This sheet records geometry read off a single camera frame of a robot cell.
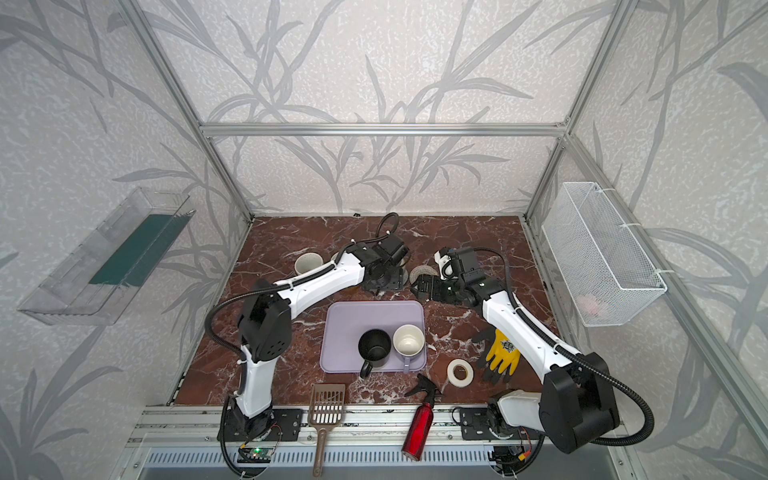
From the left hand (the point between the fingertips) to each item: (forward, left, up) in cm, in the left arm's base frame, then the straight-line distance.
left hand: (395, 276), depth 90 cm
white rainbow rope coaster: (+9, -9, -11) cm, 17 cm away
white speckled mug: (+7, +30, -4) cm, 31 cm away
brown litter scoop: (-35, +17, -10) cm, 40 cm away
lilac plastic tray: (-11, +15, -9) cm, 21 cm away
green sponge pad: (-12, +54, +26) cm, 61 cm away
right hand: (-4, -8, +5) cm, 10 cm away
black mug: (-19, +6, -9) cm, 22 cm away
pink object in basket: (-15, -49, +11) cm, 52 cm away
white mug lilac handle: (-17, -4, -9) cm, 19 cm away
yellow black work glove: (-20, -31, -7) cm, 38 cm away
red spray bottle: (-39, -6, -6) cm, 40 cm away
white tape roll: (-26, -16, -9) cm, 32 cm away
